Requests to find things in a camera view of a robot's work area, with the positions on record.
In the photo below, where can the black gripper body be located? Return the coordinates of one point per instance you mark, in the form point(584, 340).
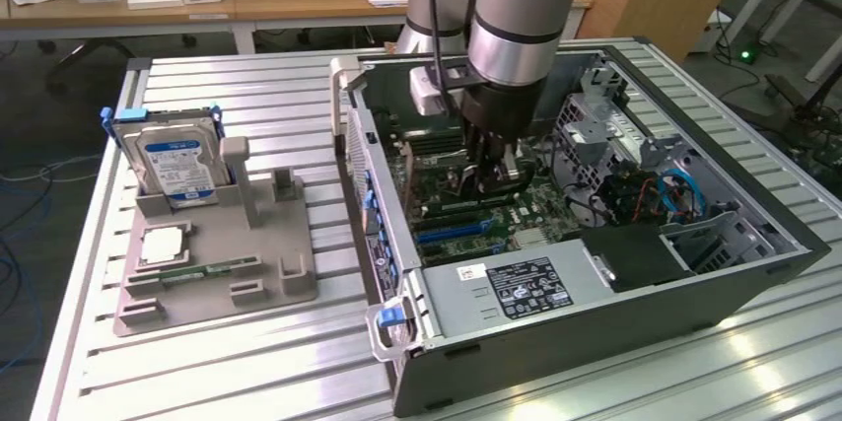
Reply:
point(500, 110)

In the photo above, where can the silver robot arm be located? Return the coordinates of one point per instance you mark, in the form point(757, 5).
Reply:
point(520, 21)

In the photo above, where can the RAM slot with black latches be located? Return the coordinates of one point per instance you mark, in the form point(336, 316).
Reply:
point(428, 148)
point(428, 139)

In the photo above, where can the RAM slot with white latches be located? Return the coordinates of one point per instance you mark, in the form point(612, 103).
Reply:
point(428, 135)
point(428, 144)

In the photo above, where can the perforated metal disk bay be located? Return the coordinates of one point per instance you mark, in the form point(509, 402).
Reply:
point(580, 110)

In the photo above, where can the green motherboard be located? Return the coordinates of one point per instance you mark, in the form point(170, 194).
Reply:
point(540, 204)

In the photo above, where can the black expansion slot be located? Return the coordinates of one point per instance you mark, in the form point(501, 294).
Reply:
point(454, 222)

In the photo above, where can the long blue expansion slot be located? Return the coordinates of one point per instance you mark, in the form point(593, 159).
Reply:
point(454, 233)

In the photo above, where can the silver chipset heat sink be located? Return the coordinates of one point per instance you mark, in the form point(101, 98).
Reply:
point(530, 238)

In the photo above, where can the black power connector cluster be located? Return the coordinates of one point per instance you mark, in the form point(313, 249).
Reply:
point(625, 194)

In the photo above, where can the black plastic cover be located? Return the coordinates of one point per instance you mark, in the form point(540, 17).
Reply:
point(632, 253)

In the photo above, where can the silver power supply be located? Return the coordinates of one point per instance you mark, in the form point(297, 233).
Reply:
point(461, 302)

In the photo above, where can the white box with red button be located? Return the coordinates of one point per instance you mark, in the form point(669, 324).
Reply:
point(709, 39)

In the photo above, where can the blue release latch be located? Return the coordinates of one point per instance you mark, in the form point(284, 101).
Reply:
point(390, 318)

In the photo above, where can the device with green light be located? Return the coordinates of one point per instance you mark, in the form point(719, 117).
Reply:
point(747, 55)

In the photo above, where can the grey metal disk bay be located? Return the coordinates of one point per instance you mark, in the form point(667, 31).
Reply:
point(724, 243)

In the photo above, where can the black floor stand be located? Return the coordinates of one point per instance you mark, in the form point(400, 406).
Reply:
point(783, 88)

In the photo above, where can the black open PC case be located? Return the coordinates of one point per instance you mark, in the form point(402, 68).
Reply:
point(592, 352)

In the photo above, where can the hard disk with blue carrier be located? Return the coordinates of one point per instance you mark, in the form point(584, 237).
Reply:
point(174, 164)

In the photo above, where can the small white label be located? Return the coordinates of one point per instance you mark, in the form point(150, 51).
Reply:
point(207, 16)

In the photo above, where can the green circuit board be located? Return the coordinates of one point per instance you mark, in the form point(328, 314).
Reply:
point(823, 157)

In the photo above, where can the grey parts rack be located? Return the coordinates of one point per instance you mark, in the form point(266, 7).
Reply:
point(217, 302)

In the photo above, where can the silver CPU chip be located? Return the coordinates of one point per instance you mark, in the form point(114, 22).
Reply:
point(163, 246)

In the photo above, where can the black chair base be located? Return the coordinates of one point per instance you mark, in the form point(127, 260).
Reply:
point(86, 53)

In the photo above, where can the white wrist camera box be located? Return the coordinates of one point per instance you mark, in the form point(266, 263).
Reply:
point(428, 93)

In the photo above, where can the white desk frame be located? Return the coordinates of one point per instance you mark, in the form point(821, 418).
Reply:
point(819, 56)

